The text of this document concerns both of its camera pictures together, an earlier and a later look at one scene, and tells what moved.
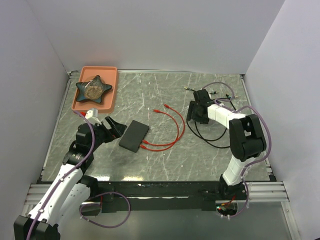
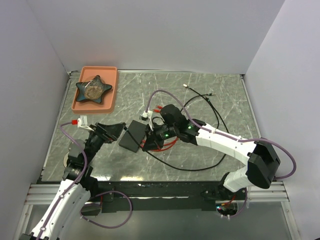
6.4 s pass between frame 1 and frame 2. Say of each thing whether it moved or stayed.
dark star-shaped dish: stayed
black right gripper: moved
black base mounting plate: stayed
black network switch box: stayed
